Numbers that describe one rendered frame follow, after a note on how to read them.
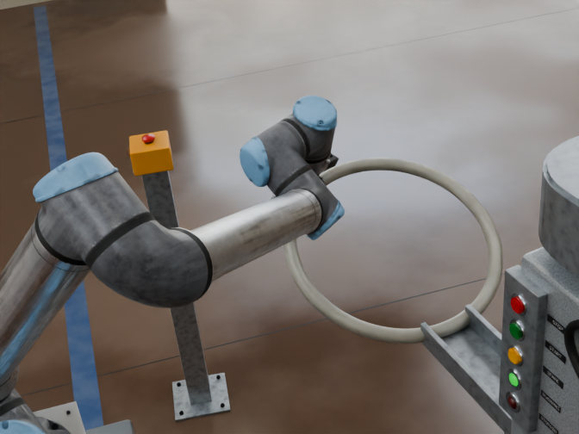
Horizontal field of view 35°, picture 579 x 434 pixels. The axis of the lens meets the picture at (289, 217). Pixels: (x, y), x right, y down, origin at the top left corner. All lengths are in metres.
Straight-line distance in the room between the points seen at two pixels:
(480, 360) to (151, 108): 3.89
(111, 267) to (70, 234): 0.08
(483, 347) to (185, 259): 0.82
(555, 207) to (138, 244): 0.57
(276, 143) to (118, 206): 0.57
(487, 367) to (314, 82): 3.87
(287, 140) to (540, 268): 0.63
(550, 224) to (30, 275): 0.76
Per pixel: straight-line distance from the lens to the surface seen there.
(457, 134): 4.91
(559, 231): 1.29
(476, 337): 1.94
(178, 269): 1.28
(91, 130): 5.39
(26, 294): 1.44
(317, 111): 1.83
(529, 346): 1.43
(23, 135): 5.51
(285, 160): 1.76
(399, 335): 1.89
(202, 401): 3.39
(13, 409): 1.76
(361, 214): 4.27
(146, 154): 2.75
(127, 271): 1.26
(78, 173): 1.29
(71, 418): 1.97
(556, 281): 1.35
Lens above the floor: 2.36
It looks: 33 degrees down
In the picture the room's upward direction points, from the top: 6 degrees counter-clockwise
